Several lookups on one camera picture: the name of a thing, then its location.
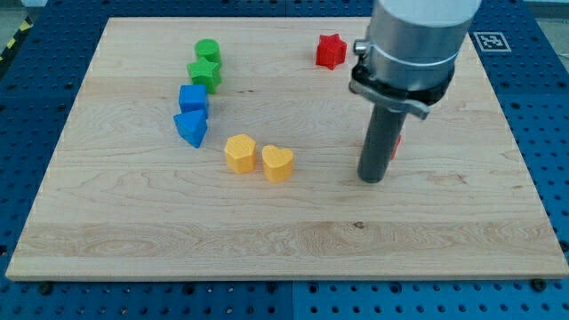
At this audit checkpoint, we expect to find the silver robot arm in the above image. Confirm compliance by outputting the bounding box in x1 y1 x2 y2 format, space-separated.
349 0 481 119

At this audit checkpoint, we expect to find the yellow heart block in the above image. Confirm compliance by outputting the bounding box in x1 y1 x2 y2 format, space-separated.
261 145 294 183

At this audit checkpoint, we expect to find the red circle block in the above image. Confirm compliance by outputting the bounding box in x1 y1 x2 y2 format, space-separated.
390 135 402 160

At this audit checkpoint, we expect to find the yellow hexagon block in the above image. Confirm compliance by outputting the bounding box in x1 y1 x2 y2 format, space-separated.
224 133 257 174

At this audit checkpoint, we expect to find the wooden board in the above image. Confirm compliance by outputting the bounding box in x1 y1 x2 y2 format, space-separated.
6 18 568 282

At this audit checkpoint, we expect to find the blue triangle block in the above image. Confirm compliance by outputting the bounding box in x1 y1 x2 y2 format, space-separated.
173 110 208 148

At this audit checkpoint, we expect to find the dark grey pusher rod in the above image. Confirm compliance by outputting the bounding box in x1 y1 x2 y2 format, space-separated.
357 104 406 183

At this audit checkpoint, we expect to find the blue cube block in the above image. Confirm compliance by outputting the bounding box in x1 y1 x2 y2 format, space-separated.
179 84 209 117

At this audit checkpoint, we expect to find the red star block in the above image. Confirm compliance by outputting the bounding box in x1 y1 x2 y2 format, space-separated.
316 34 347 70

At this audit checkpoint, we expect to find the green star block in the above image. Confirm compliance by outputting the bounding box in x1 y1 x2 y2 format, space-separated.
187 57 221 94

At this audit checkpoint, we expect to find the green cylinder block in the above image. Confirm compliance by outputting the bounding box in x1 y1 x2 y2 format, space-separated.
194 38 222 66

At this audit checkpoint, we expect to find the white fiducial marker tag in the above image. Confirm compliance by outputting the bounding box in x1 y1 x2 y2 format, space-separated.
474 31 511 52

